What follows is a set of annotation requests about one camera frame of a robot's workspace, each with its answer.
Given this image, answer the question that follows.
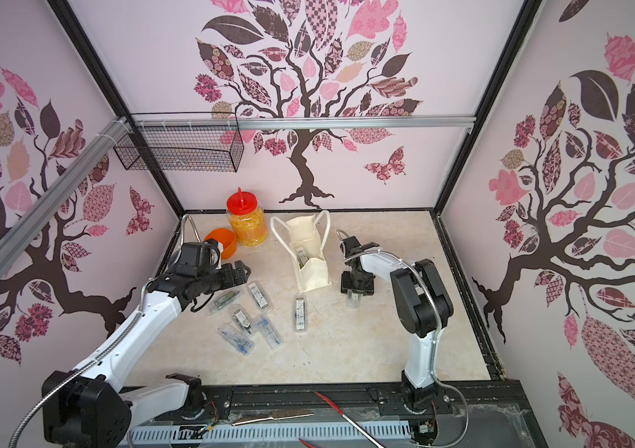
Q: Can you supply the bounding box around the black base frame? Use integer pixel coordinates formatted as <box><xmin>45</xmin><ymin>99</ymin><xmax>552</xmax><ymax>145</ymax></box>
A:
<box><xmin>139</xmin><ymin>380</ymin><xmax>547</xmax><ymax>447</ymax></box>

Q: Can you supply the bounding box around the clear compass case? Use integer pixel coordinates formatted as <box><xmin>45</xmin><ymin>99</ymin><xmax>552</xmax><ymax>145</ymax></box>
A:
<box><xmin>295</xmin><ymin>246</ymin><xmax>311</xmax><ymax>269</ymax></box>
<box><xmin>346</xmin><ymin>291</ymin><xmax>362</xmax><ymax>310</ymax></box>

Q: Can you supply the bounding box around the diagonal aluminium rail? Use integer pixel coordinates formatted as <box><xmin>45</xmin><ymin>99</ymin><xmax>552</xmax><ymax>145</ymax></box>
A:
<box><xmin>0</xmin><ymin>118</ymin><xmax>130</xmax><ymax>278</ymax></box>

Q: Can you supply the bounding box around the green label compass case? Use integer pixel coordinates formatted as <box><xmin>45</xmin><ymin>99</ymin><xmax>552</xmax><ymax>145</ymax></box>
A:
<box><xmin>208</xmin><ymin>289</ymin><xmax>241</xmax><ymax>315</ymax></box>

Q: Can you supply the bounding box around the orange plastic cup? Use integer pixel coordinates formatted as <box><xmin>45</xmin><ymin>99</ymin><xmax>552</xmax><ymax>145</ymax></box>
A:
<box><xmin>205</xmin><ymin>228</ymin><xmax>237</xmax><ymax>259</ymax></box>

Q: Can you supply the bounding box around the red lid corn flake jar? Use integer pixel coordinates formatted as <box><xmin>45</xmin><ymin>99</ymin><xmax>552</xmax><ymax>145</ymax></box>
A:
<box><xmin>226</xmin><ymin>189</ymin><xmax>268</xmax><ymax>248</ymax></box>

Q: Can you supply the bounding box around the cream canvas tote bag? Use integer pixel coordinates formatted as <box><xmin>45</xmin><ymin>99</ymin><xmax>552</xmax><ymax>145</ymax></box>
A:
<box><xmin>270</xmin><ymin>210</ymin><xmax>331</xmax><ymax>293</ymax></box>

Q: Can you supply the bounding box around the blue label compass case lower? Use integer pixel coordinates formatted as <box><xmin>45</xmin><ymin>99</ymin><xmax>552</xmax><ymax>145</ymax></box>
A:
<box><xmin>218</xmin><ymin>324</ymin><xmax>254</xmax><ymax>356</ymax></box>

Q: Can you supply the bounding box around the white slotted cable duct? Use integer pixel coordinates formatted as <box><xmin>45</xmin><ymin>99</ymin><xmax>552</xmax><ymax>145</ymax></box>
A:
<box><xmin>126</xmin><ymin>421</ymin><xmax>414</xmax><ymax>447</ymax></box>

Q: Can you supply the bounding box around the gold label compass case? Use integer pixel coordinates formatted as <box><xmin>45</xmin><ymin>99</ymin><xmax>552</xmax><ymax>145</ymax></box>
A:
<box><xmin>230</xmin><ymin>305</ymin><xmax>255</xmax><ymax>338</ymax></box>

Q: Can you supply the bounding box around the blue label compass case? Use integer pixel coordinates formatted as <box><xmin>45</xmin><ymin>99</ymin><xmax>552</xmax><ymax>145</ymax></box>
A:
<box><xmin>254</xmin><ymin>315</ymin><xmax>284</xmax><ymax>350</ymax></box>
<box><xmin>218</xmin><ymin>324</ymin><xmax>254</xmax><ymax>356</ymax></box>

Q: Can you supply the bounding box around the black wire mesh basket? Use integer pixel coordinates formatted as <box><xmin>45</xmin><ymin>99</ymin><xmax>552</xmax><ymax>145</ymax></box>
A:
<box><xmin>113</xmin><ymin>112</ymin><xmax>246</xmax><ymax>173</ymax></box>

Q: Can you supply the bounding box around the horizontal aluminium rail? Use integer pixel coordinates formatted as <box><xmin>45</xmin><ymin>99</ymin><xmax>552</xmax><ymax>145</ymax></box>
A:
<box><xmin>134</xmin><ymin>114</ymin><xmax>476</xmax><ymax>131</ymax></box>

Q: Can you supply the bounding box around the right flexible metal conduit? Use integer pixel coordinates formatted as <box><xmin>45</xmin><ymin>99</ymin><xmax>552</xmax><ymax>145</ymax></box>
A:
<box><xmin>335</xmin><ymin>228</ymin><xmax>470</xmax><ymax>448</ymax></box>

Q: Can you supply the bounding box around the red handled tool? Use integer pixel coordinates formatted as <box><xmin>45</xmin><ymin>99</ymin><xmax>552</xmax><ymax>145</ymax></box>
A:
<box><xmin>315</xmin><ymin>392</ymin><xmax>385</xmax><ymax>448</ymax></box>

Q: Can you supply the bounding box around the blue label compass case right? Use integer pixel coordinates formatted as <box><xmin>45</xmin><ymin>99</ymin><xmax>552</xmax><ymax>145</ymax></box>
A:
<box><xmin>254</xmin><ymin>315</ymin><xmax>284</xmax><ymax>350</ymax></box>

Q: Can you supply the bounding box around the barcode label compass case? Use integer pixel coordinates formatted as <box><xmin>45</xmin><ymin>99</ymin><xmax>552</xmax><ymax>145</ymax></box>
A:
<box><xmin>246</xmin><ymin>282</ymin><xmax>273</xmax><ymax>312</ymax></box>

